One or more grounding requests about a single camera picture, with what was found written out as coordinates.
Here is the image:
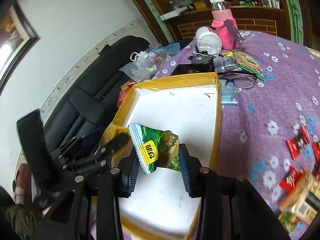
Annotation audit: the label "green pea snack packet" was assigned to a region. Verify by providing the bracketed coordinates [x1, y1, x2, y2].
[129, 123, 181, 175]

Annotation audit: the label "red cartoon candy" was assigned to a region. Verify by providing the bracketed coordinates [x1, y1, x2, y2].
[279, 166, 302, 194]

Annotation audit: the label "orange cracker pack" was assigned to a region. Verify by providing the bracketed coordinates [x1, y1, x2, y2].
[279, 170, 320, 225]

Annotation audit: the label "red black candy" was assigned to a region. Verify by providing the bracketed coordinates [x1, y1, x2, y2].
[312, 141, 320, 164]
[286, 124, 310, 160]

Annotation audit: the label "person's left hand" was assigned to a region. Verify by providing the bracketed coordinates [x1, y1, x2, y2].
[1, 205, 43, 239]

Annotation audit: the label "yellow taped white box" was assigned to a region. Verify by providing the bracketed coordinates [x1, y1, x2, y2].
[100, 72, 221, 239]

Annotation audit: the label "purple floral tablecloth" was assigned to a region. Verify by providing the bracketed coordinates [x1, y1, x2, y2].
[91, 29, 320, 240]

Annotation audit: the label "clear plastic bag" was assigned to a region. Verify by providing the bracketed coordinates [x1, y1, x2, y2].
[120, 42, 181, 83]

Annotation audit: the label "blue card pouch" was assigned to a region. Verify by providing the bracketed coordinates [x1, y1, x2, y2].
[220, 82, 238, 106]

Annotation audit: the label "eyeglasses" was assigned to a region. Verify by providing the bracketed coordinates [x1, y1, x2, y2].
[217, 72, 257, 89]

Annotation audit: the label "small black device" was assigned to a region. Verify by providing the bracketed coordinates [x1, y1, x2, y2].
[188, 51, 216, 73]

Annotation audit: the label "round biscuit green pack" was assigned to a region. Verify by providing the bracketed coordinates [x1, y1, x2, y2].
[234, 50, 265, 81]

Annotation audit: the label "white round lidded container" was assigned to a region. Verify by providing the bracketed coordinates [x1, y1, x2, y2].
[195, 27, 222, 55]

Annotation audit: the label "pink sleeved glass bottle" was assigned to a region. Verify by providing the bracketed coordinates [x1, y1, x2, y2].
[210, 0, 240, 50]

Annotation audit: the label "framed wall picture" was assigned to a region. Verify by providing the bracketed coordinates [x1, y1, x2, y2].
[1, 2, 40, 90]

